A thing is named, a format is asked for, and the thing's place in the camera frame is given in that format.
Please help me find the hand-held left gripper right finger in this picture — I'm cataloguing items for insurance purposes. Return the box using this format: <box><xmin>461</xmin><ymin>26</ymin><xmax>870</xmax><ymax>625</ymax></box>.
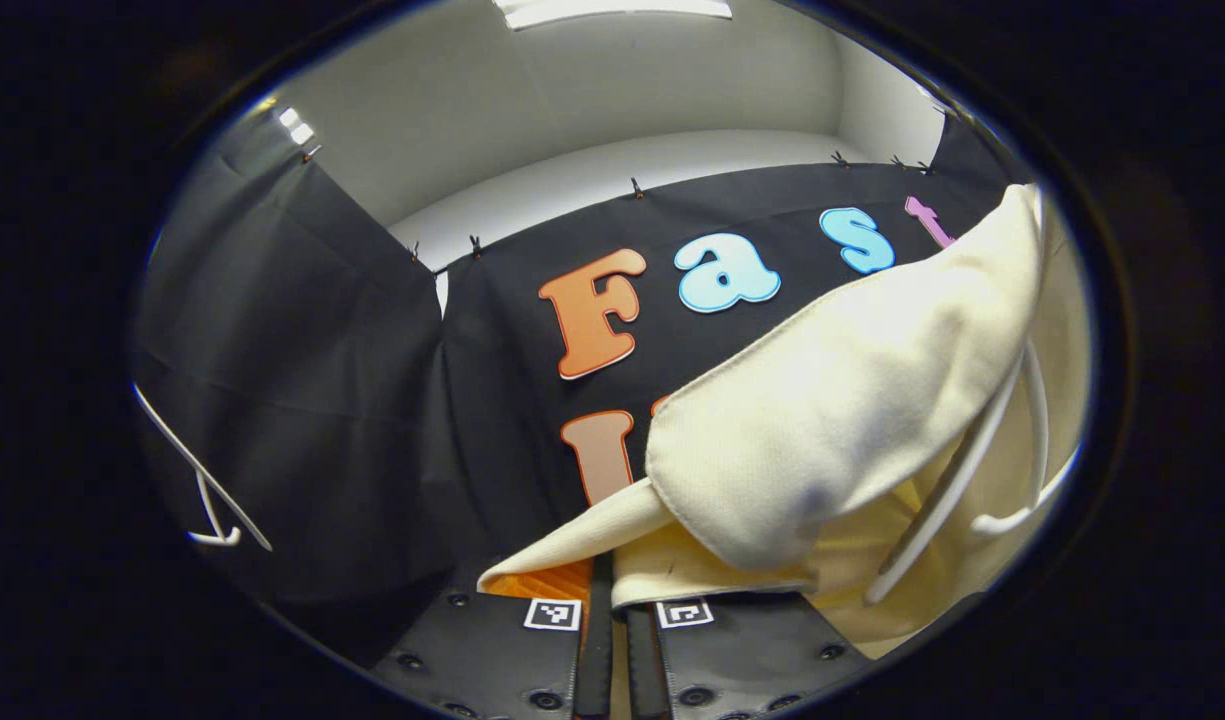
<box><xmin>625</xmin><ymin>592</ymin><xmax>875</xmax><ymax>720</ymax></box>

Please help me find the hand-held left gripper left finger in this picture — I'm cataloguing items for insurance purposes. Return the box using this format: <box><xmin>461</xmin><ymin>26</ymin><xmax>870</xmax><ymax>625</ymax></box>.
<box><xmin>370</xmin><ymin>553</ymin><xmax>615</xmax><ymax>720</ymax></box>

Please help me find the white plastic clothes hanger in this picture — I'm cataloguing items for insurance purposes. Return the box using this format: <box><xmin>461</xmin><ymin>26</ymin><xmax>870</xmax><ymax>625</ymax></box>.
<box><xmin>865</xmin><ymin>340</ymin><xmax>1078</xmax><ymax>608</ymax></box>
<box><xmin>132</xmin><ymin>385</ymin><xmax>273</xmax><ymax>552</ymax></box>

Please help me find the cream shirt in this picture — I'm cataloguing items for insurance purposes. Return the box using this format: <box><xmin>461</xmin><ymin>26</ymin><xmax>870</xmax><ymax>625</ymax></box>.
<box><xmin>477</xmin><ymin>185</ymin><xmax>1088</xmax><ymax>661</ymax></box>

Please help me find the row of black backdrop clips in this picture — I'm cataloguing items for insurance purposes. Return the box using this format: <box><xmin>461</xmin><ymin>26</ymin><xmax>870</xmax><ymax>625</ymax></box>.
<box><xmin>304</xmin><ymin>145</ymin><xmax>938</xmax><ymax>263</ymax></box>

